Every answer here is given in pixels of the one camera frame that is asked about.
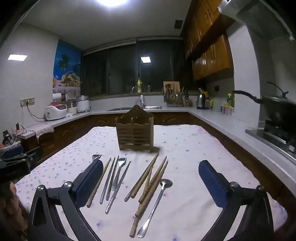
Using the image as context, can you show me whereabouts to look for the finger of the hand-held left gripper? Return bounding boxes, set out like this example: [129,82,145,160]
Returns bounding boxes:
[22,147,43,166]

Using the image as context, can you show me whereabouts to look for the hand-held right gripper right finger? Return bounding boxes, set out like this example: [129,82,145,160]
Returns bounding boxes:
[198,159,275,241]

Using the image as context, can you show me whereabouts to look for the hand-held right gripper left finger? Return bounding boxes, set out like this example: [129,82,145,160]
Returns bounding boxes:
[27,159,104,241]

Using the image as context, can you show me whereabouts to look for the wooden utensil holder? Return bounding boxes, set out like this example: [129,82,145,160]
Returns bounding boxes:
[115,105,154,153]

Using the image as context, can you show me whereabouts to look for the person's left hand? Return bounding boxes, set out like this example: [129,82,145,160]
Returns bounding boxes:
[0,182,26,234]

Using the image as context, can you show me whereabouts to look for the white lace cloth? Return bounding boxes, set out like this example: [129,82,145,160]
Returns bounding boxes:
[33,122,55,140]

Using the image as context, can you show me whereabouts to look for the metal fork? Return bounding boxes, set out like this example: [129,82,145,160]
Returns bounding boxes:
[111,158,127,191]

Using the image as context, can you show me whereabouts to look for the white rice cooker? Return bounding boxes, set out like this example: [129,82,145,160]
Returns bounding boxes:
[44,104,68,121]

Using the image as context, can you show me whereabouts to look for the white floral tablecloth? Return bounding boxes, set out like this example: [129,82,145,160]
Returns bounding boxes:
[14,125,288,241]

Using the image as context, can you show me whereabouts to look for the small steel appliance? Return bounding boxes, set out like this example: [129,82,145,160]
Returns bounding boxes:
[67,99,78,115]

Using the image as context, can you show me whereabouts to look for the steel cooking pot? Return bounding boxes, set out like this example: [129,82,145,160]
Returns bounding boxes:
[76,95,91,113]

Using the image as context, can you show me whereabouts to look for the row of spice jars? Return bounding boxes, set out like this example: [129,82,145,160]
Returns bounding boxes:
[221,105,235,116]

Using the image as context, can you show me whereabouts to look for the gas stove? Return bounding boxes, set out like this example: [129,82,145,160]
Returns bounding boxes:
[245,119,296,165]

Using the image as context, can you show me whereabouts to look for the steel kettle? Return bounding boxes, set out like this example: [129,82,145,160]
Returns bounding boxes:
[196,91,210,109]

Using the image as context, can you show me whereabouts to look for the countertop utensil rack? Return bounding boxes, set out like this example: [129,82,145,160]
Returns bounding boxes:
[164,85,183,106]

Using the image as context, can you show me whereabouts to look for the black wok with lid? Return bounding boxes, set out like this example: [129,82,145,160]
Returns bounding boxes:
[232,81,296,131]

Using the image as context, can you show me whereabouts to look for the dark kitchen window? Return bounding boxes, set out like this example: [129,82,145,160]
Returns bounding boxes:
[82,38,193,96]

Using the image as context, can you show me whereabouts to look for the range hood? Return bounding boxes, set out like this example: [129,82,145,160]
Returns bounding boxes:
[217,0,296,43]

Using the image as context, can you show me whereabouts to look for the ceiling light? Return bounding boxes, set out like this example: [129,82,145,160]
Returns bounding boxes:
[97,0,130,8]

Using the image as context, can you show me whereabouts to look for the tangled charging cables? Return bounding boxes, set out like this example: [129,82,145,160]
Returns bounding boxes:
[0,122,28,149]

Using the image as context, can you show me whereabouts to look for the black power cable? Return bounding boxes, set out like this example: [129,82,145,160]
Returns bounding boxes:
[26,104,47,122]

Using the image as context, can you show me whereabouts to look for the tropical wall poster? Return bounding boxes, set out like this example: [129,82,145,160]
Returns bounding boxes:
[52,41,83,88]

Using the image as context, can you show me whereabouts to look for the wooden wall cabinets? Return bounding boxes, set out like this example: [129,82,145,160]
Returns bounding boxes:
[184,0,234,81]

